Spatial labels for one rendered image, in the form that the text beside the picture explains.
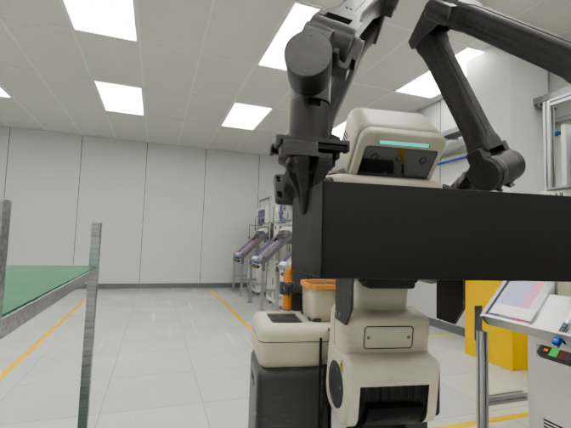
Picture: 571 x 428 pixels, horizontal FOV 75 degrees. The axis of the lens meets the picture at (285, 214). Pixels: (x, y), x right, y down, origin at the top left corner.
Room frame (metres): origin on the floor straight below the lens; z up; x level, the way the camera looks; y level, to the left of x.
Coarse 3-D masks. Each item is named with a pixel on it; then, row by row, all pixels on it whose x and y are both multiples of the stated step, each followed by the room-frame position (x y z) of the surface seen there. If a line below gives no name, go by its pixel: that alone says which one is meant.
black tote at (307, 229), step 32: (320, 192) 0.43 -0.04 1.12; (352, 192) 0.43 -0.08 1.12; (384, 192) 0.44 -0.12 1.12; (416, 192) 0.44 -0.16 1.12; (448, 192) 0.45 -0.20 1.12; (480, 192) 0.46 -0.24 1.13; (320, 224) 0.43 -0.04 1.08; (352, 224) 0.43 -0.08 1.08; (384, 224) 0.44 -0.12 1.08; (416, 224) 0.44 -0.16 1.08; (448, 224) 0.45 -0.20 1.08; (480, 224) 0.46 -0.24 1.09; (512, 224) 0.47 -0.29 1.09; (544, 224) 0.48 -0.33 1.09; (320, 256) 0.42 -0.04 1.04; (352, 256) 0.43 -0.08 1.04; (384, 256) 0.43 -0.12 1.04; (416, 256) 0.44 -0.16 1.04; (448, 256) 0.45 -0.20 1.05; (480, 256) 0.46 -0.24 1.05; (512, 256) 0.47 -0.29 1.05; (544, 256) 0.47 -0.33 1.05
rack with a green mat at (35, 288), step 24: (0, 216) 0.45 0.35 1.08; (0, 240) 0.46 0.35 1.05; (96, 240) 1.27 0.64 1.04; (0, 264) 0.46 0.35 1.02; (96, 264) 1.27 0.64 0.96; (0, 288) 0.47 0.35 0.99; (24, 288) 0.72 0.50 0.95; (48, 288) 0.73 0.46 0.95; (72, 288) 0.89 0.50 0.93; (96, 288) 1.28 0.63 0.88; (0, 312) 0.47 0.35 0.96; (24, 312) 0.56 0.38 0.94; (0, 336) 0.48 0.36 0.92
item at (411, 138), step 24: (360, 120) 0.83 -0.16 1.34; (384, 120) 0.83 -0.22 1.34; (408, 120) 0.85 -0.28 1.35; (360, 144) 0.81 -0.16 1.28; (384, 144) 0.81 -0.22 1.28; (408, 144) 0.82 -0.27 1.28; (432, 144) 0.83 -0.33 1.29; (360, 168) 0.85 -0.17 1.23; (384, 168) 0.86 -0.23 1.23; (408, 168) 0.86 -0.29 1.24; (432, 168) 0.87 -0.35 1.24
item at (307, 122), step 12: (300, 108) 0.49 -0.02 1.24; (312, 108) 0.49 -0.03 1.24; (324, 108) 0.49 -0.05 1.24; (300, 120) 0.49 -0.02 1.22; (312, 120) 0.48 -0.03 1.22; (324, 120) 0.49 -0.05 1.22; (300, 132) 0.49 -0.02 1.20; (312, 132) 0.48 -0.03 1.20; (324, 132) 0.49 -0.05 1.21; (276, 144) 0.48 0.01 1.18; (324, 144) 0.49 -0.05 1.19; (336, 144) 0.49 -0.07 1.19; (348, 144) 0.49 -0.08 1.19; (336, 156) 0.53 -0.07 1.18
